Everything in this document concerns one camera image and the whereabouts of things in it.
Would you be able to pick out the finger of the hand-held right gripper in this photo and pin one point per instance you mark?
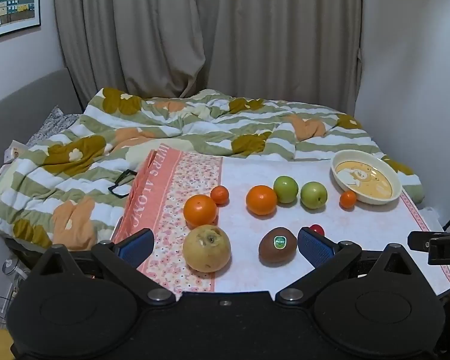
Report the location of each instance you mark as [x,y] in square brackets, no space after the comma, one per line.
[418,240]

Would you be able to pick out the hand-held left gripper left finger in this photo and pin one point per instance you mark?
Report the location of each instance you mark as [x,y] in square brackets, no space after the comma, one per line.
[137,247]

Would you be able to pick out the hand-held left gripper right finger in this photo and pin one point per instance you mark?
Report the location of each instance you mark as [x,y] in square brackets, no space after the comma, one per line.
[315,247]

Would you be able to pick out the red cherry tomato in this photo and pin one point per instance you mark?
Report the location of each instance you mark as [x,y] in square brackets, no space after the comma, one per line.
[317,229]

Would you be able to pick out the brown kiwi with sticker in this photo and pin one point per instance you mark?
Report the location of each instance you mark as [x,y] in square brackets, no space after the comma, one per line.
[277,245]

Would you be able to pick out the green apple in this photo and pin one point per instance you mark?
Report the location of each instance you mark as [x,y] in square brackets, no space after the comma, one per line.
[285,189]
[314,195]

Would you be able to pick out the yellow pear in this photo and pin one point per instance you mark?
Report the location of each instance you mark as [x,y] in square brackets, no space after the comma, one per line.
[207,248]

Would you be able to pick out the large orange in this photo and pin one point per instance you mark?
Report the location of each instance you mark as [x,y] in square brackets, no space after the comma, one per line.
[200,210]
[261,200]

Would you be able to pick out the cream bowl with bear print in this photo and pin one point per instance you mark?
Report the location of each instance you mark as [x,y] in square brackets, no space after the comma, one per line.
[365,178]

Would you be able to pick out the small tangerine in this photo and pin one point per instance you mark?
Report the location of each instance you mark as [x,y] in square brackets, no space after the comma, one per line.
[348,199]
[219,195]

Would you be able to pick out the black eyeglasses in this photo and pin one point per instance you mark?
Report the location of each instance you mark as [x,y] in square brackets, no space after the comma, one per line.
[120,186]

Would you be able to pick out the pink floral tablecloth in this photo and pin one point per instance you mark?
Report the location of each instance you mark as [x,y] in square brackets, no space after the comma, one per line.
[243,228]

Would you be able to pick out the striped floral blanket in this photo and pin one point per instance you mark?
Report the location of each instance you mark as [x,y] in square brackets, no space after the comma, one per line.
[195,127]

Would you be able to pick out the grey patterned pillow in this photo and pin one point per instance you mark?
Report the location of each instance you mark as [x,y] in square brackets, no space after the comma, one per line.
[50,123]

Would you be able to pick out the small white packet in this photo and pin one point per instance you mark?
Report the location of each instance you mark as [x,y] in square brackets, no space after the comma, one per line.
[14,152]

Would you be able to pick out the grey headboard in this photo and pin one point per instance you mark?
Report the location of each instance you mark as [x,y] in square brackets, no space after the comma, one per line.
[18,97]

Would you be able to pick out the beige curtain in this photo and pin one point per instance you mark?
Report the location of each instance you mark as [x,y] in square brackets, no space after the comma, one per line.
[210,30]

